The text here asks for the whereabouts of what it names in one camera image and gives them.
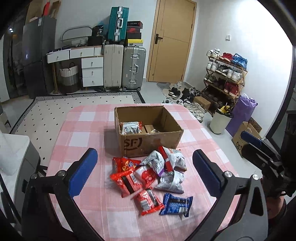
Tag pink checkered tablecloth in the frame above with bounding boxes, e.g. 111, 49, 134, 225
45, 103, 241, 241

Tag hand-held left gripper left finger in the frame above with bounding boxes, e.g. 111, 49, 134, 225
21, 148, 102, 241

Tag silver suitcase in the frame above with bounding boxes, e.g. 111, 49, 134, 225
121, 46, 147, 91

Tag grey door mat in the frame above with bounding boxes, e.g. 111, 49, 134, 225
157, 82, 183, 99

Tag red orange snack packet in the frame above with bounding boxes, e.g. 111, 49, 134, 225
112, 156, 141, 173

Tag black glass cabinet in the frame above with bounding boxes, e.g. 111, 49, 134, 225
0, 23, 26, 102

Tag pile of loose shoes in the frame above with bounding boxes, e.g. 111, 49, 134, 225
162, 81, 207, 123

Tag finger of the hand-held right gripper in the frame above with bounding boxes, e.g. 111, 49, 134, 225
242, 143, 285, 173
242, 130, 281, 161

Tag small closed cardboard box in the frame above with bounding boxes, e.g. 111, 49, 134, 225
193, 96, 211, 110

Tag silver snack packet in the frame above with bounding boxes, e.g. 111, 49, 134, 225
141, 150, 166, 178
154, 170, 185, 194

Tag white desk with drawers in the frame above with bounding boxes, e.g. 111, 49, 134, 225
46, 45, 104, 87

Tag stack of shoe boxes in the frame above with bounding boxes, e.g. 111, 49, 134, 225
126, 21, 144, 47

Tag grey white laundry basket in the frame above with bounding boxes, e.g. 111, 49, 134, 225
59, 62, 79, 93

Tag blue snack packet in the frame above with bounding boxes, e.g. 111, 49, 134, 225
159, 193, 193, 217

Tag wooden door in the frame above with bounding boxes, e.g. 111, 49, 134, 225
146, 0, 197, 82

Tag person's right hand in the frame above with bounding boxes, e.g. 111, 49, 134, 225
266, 196, 288, 219

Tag teal suitcase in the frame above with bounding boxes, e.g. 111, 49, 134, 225
107, 6, 129, 44

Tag white red noodle snack packet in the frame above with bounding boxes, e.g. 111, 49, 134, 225
165, 148, 187, 172

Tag red dark-print snack packet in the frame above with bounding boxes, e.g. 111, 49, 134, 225
110, 170, 142, 198

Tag beige suitcase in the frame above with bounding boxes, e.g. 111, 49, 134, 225
103, 44, 124, 91

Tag grey refrigerator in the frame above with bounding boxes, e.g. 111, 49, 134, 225
22, 17, 57, 99

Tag purple bag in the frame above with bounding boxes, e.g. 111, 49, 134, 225
225, 94, 258, 137

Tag printed cardboard box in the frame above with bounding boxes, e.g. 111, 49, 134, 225
232, 117, 263, 158

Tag grey white snack packet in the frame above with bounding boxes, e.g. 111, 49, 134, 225
120, 121, 142, 135

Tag black box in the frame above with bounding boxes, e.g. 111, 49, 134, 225
88, 25, 104, 46

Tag white dotted rug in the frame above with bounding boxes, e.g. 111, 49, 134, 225
9, 91, 146, 163

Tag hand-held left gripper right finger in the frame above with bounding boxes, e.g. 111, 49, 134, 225
190, 149, 269, 241

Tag wooden shoe rack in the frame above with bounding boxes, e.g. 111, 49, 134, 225
202, 56, 248, 116

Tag curved metal rack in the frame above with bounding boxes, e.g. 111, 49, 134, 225
60, 25, 93, 44

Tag white appliance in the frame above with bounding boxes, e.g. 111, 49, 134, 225
0, 133, 41, 209

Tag white trash bin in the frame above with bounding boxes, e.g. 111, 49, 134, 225
209, 105, 234, 135

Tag red stick snack packet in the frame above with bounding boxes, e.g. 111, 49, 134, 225
158, 146, 173, 172

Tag group of shelved shoes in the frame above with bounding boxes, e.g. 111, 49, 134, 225
206, 48, 248, 98

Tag flat cardboard boxes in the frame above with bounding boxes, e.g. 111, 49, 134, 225
24, 0, 61, 24

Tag small brown box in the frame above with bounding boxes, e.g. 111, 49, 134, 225
144, 125, 160, 134

